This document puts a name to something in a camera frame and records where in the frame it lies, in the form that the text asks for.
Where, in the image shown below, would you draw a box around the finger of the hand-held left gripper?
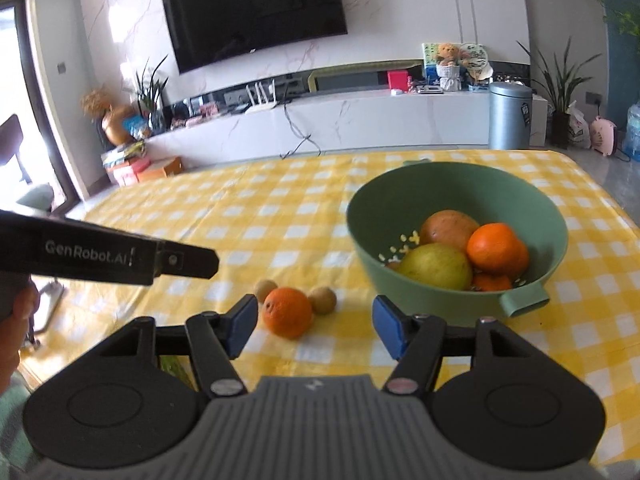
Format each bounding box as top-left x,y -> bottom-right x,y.
154,240 -> 220,281

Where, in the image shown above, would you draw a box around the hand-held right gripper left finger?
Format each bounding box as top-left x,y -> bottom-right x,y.
97,294 -> 259,398

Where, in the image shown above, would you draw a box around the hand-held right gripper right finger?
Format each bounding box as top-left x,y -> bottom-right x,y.
372,295 -> 538,397

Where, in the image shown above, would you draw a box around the green colander bowl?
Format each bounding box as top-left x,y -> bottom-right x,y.
346,160 -> 570,319

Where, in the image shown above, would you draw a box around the yellow-green pear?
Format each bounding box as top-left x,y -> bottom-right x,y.
398,243 -> 474,291

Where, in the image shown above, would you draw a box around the person's left hand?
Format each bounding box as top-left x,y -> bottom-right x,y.
0,280 -> 42,397

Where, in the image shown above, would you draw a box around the brown longan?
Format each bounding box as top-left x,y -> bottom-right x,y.
306,286 -> 338,317
254,280 -> 279,305

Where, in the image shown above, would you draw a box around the white phone stand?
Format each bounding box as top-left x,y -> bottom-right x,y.
30,281 -> 66,349

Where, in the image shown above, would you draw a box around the green upholstered seat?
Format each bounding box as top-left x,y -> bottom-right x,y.
16,183 -> 56,211

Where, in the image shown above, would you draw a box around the scattered yellow kernels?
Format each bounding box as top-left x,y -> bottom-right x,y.
379,231 -> 422,264

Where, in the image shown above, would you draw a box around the green cucumber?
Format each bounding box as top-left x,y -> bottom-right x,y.
159,355 -> 195,389

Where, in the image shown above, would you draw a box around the orange cardboard box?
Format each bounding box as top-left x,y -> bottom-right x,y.
136,156 -> 185,184

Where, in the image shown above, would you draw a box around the yellow checkered tablecloth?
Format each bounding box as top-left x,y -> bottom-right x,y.
20,150 -> 640,467

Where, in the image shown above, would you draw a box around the stack of books and boxes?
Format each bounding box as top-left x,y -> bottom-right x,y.
101,142 -> 151,189

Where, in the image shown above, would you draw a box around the small orange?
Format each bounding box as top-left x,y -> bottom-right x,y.
470,272 -> 514,293

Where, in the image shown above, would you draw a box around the brown mango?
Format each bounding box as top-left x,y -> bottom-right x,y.
419,210 -> 481,252

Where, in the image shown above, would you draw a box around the dark wooden chair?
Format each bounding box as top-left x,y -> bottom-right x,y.
0,114 -> 32,187

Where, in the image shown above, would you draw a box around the copper vase with dried flowers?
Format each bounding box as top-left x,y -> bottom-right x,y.
81,89 -> 139,147

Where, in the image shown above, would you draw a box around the blue snack bag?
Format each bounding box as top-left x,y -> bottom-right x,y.
125,115 -> 151,141

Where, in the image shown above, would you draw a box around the green plant in dark vase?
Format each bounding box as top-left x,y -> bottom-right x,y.
122,55 -> 169,137

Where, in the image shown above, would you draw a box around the white router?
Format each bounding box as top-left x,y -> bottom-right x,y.
245,80 -> 279,114

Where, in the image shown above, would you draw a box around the teal plaid cloth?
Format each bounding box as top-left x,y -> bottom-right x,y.
0,370 -> 42,480

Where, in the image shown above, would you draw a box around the white marble media cabinet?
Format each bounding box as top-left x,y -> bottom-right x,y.
145,91 -> 547,169

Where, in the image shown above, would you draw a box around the grey trash can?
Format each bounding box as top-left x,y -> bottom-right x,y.
488,81 -> 534,151

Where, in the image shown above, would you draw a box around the white flower basket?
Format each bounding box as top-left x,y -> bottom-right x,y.
437,64 -> 461,92

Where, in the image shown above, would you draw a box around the tall potted plant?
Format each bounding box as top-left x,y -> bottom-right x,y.
517,37 -> 604,150

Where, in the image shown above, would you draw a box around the green picture card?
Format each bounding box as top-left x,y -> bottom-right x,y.
422,42 -> 444,84

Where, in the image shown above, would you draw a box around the white plastic bag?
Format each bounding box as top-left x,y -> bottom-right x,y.
566,102 -> 592,150

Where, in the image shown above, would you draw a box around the round paper fan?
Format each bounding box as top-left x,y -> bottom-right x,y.
460,42 -> 494,86

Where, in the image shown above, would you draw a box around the pink pig-shaped appliance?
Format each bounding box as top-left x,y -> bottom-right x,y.
589,116 -> 624,158

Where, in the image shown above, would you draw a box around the blue water bottle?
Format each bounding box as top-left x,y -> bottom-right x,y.
621,101 -> 640,163

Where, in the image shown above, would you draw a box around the black cable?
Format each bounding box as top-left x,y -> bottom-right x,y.
279,102 -> 324,159

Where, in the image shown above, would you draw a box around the black wall television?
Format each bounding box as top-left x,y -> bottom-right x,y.
161,0 -> 349,75

